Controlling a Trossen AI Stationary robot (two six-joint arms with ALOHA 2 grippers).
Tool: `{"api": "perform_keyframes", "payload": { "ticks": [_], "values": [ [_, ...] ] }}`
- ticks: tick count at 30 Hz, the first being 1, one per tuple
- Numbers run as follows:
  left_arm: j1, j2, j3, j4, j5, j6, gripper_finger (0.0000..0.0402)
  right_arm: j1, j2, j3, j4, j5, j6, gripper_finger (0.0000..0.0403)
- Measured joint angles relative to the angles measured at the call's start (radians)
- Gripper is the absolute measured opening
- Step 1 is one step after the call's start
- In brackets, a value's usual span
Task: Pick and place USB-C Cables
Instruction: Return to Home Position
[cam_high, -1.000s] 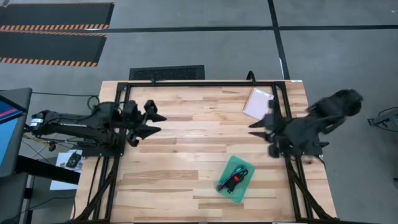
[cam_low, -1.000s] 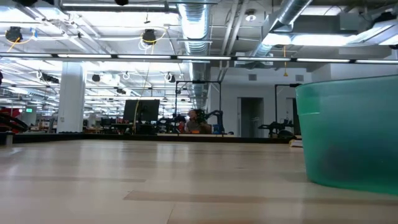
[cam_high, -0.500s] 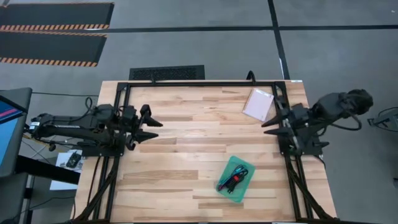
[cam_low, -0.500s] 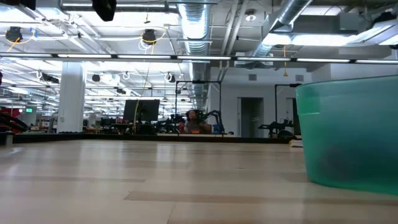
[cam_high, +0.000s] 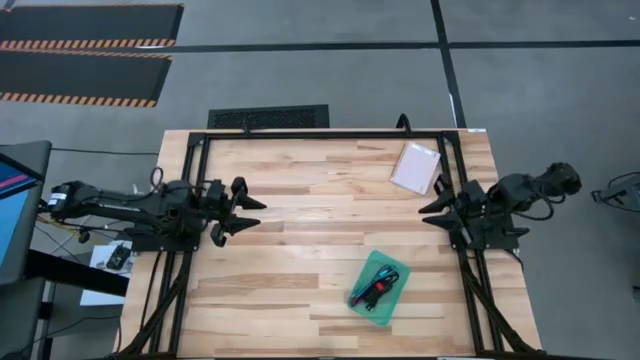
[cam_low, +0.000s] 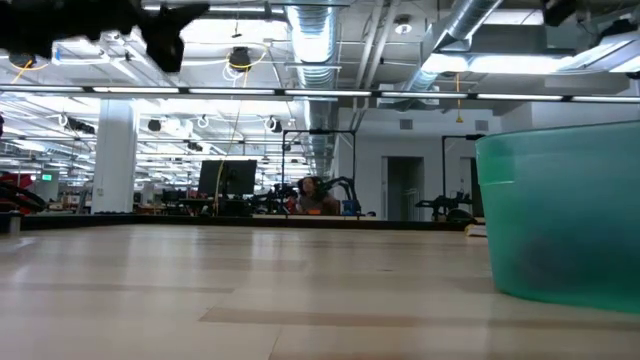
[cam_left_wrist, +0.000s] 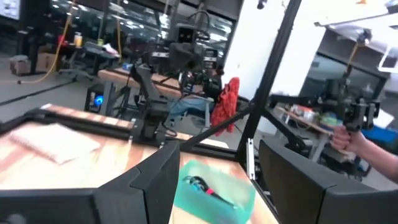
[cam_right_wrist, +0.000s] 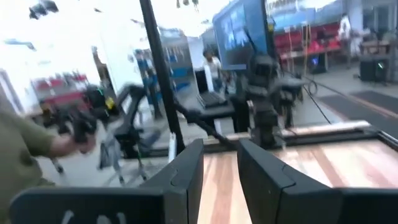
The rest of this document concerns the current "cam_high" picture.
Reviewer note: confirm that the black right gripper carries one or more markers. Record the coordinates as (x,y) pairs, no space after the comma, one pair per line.
(467,210)

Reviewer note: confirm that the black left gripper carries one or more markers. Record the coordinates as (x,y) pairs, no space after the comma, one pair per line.
(220,212)

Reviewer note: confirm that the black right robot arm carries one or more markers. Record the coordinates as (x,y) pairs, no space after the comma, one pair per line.
(530,192)

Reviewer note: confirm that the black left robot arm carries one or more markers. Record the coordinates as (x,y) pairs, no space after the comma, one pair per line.
(130,205)

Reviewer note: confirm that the pink notepad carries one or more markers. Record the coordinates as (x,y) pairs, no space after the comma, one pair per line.
(415,167)

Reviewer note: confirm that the black floor vent grille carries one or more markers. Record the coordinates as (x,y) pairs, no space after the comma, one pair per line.
(270,117)

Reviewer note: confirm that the green translucent plastic bin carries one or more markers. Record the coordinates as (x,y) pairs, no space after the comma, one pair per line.
(382,315)

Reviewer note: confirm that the black handheld device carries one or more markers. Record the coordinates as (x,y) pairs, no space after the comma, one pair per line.
(118,257)

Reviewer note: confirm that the white paper sheet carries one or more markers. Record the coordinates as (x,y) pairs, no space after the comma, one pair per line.
(100,297)

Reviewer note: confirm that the black mat with hazard stripes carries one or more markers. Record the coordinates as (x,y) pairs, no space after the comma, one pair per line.
(85,75)
(90,22)

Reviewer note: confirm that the computer monitor with blue screen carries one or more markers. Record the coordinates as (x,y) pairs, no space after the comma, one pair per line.
(17,210)

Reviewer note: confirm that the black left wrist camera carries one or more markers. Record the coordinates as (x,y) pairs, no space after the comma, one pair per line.
(216,190)

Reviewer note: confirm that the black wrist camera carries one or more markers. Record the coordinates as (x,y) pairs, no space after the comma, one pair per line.
(474,191)
(216,190)

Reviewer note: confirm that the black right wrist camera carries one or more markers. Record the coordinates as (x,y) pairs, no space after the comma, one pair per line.
(474,191)

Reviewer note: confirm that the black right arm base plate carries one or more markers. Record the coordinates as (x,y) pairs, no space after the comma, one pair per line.
(500,242)

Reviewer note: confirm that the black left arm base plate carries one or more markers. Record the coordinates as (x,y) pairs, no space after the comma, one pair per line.
(165,245)

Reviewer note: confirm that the black aluminium table frame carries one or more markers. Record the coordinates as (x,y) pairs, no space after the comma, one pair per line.
(325,135)

